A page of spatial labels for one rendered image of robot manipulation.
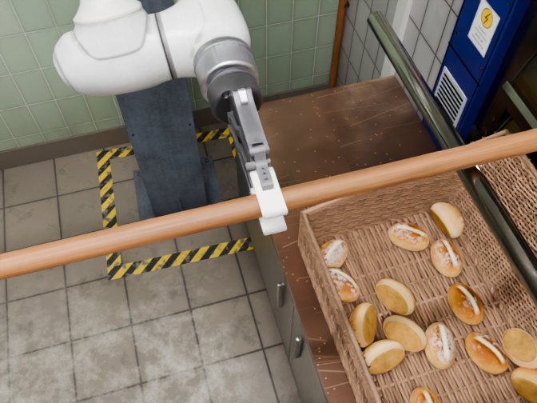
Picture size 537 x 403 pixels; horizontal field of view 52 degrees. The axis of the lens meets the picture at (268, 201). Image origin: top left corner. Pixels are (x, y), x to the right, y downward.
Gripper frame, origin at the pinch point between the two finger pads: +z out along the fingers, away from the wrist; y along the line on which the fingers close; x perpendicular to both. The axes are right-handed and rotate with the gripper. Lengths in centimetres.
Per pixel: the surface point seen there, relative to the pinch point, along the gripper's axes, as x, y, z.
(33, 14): 43, 54, -120
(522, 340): -51, 55, 13
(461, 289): -45, 55, -1
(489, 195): -28.2, 1.6, 5.6
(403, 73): -26.6, 2.5, -18.9
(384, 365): -22, 56, 10
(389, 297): -29, 56, -4
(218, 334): 9, 119, -29
